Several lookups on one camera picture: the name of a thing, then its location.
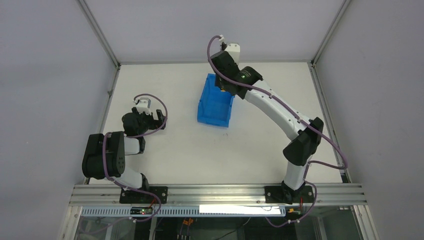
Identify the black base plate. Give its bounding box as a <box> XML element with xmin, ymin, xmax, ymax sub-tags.
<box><xmin>119</xmin><ymin>186</ymin><xmax>169</xmax><ymax>204</ymax></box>
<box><xmin>264</xmin><ymin>185</ymin><xmax>315</xmax><ymax>205</ymax></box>

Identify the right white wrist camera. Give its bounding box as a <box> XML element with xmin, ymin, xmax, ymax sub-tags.
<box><xmin>221</xmin><ymin>42</ymin><xmax>241</xmax><ymax>65</ymax></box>

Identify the aluminium front rail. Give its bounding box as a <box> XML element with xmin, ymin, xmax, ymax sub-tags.
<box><xmin>69</xmin><ymin>183</ymin><xmax>367</xmax><ymax>207</ymax></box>

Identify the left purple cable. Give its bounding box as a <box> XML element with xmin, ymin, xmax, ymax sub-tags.
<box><xmin>102</xmin><ymin>93</ymin><xmax>169</xmax><ymax>186</ymax></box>

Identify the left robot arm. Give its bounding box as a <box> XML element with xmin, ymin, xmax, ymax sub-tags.
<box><xmin>81</xmin><ymin>107</ymin><xmax>166</xmax><ymax>192</ymax></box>

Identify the blue plastic bin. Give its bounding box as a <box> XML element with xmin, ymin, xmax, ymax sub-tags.
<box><xmin>197</xmin><ymin>73</ymin><xmax>235</xmax><ymax>128</ymax></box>

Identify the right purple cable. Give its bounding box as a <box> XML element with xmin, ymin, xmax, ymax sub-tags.
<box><xmin>206</xmin><ymin>35</ymin><xmax>349</xmax><ymax>229</ymax></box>

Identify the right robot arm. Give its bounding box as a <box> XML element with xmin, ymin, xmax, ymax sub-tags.
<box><xmin>208</xmin><ymin>50</ymin><xmax>324</xmax><ymax>203</ymax></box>

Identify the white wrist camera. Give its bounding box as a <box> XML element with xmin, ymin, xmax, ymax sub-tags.
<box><xmin>135</xmin><ymin>97</ymin><xmax>152</xmax><ymax>116</ymax></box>
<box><xmin>221</xmin><ymin>42</ymin><xmax>241</xmax><ymax>65</ymax></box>

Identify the green circuit board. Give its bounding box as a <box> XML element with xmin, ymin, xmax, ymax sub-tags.
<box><xmin>130</xmin><ymin>207</ymin><xmax>154</xmax><ymax>216</ymax></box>

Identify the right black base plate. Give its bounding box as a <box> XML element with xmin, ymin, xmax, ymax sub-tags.
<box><xmin>264</xmin><ymin>185</ymin><xmax>315</xmax><ymax>205</ymax></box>

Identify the purple cable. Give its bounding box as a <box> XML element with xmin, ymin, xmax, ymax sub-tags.
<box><xmin>102</xmin><ymin>93</ymin><xmax>169</xmax><ymax>186</ymax></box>
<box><xmin>206</xmin><ymin>35</ymin><xmax>349</xmax><ymax>229</ymax></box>

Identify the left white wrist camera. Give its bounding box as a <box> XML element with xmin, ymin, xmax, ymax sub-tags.
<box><xmin>135</xmin><ymin>97</ymin><xmax>152</xmax><ymax>116</ymax></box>

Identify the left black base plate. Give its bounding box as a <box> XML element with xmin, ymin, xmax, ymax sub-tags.
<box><xmin>119</xmin><ymin>186</ymin><xmax>169</xmax><ymax>204</ymax></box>

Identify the white slotted cable duct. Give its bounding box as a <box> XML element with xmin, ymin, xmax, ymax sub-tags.
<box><xmin>81</xmin><ymin>204</ymin><xmax>286</xmax><ymax>218</ymax></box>

